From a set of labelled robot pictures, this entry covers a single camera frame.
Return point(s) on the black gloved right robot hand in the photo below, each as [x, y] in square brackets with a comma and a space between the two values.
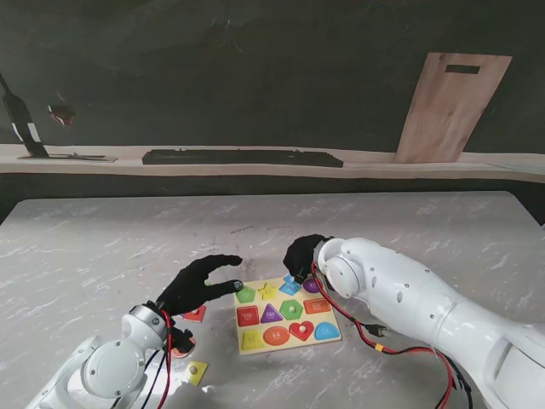
[300, 255]

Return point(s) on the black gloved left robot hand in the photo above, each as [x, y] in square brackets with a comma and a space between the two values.
[187, 289]

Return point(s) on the blue diamond puzzle piece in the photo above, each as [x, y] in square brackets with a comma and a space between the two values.
[290, 286]

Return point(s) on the green hexagon puzzle piece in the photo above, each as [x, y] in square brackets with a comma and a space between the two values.
[291, 310]

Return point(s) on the yellow wooden shape puzzle board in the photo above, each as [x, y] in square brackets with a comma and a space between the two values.
[255, 315]

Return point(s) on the red heart puzzle piece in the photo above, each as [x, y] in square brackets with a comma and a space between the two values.
[301, 330]

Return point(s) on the yellow trapezoid puzzle piece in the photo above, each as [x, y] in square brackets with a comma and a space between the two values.
[196, 371]

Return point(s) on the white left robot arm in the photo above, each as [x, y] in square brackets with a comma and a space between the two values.
[106, 370]

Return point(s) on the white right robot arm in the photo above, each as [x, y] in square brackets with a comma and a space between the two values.
[404, 294]

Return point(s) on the red square puzzle piece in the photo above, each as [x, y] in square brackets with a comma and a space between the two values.
[196, 315]

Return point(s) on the orange oval puzzle piece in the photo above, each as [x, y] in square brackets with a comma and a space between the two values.
[187, 350]

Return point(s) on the wooden cutting board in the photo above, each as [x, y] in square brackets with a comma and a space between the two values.
[451, 111]

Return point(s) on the light wooden shelf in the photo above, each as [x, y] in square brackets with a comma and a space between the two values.
[362, 168]

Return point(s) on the long black tray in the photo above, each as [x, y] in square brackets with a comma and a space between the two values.
[242, 157]

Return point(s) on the flat tray under bottle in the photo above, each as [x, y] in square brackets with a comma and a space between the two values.
[85, 158]

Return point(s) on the wine glass with red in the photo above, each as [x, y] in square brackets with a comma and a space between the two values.
[61, 115]

